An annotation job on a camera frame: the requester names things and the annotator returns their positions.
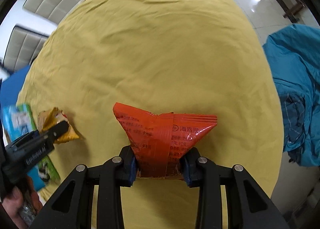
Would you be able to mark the teal blue blanket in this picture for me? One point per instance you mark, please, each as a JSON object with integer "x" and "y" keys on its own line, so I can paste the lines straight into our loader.
{"x": 293, "y": 56}

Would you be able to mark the open cardboard box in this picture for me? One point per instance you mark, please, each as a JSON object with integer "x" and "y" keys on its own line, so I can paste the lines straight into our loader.
{"x": 18, "y": 121}

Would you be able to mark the person's left hand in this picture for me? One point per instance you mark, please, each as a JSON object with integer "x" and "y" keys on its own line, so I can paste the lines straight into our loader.
{"x": 13, "y": 202}

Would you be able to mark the yellow snack packet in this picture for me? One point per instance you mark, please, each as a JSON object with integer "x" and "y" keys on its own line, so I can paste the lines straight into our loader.
{"x": 48, "y": 119}

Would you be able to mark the left white padded chair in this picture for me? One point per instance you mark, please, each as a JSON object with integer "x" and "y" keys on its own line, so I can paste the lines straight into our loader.
{"x": 23, "y": 47}

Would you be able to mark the orange sauce packet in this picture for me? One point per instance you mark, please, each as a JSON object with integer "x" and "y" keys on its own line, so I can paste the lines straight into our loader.
{"x": 159, "y": 141}

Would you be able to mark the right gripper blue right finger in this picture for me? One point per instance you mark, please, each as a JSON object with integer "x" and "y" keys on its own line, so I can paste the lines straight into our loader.
{"x": 248, "y": 206}

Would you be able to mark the blue foam mat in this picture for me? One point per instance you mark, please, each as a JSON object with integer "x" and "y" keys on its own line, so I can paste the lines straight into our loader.
{"x": 11, "y": 87}

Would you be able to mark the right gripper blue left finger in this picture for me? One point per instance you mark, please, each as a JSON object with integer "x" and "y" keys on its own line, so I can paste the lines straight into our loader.
{"x": 71, "y": 204}

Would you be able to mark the yellow table cloth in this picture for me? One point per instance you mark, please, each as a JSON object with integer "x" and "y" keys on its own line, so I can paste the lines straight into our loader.
{"x": 181, "y": 56}

